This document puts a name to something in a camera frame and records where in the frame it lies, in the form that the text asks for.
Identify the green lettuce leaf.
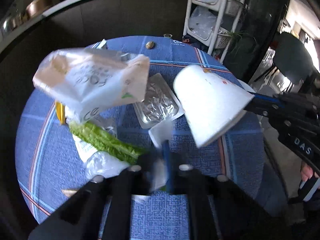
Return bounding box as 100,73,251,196
68,121,146,165

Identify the white napkin piece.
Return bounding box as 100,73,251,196
149,120,172,192

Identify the yellow wrapper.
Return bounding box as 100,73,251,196
55,101,66,125

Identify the white paper food bag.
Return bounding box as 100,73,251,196
33,48,150,124

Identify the grey kitchen counter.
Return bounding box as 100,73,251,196
0,0,190,55

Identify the person's right hand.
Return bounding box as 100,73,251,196
300,161,319,182

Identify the dark green chair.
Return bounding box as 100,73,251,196
252,31,316,93

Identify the blue plaid tablecloth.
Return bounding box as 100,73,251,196
15,36,264,239

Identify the clear plastic bag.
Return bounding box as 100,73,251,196
84,151,129,180

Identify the white plastic shelf rack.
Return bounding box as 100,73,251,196
183,0,245,62

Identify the small brown nut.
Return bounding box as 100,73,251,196
145,41,155,49

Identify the blue silver snack wrapper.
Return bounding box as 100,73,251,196
92,39,107,49

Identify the copper pot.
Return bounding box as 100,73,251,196
26,0,53,18

